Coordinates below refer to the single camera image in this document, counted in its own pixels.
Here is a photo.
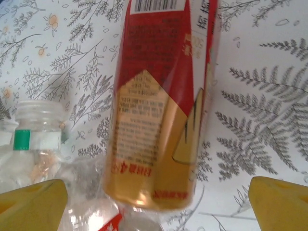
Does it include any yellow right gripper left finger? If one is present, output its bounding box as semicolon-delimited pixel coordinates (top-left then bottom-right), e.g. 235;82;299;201
0;179;70;231

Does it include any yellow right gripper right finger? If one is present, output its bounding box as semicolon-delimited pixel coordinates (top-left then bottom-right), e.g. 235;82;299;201
248;176;308;231

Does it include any red label cola bottle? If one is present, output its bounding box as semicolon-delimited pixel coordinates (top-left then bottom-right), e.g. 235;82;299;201
57;154;169;231

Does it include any clear bottle with green band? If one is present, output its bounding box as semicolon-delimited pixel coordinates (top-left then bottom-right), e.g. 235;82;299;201
0;100;73;193

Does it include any red and gold can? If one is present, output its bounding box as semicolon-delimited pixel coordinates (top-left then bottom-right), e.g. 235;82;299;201
102;0;221;212

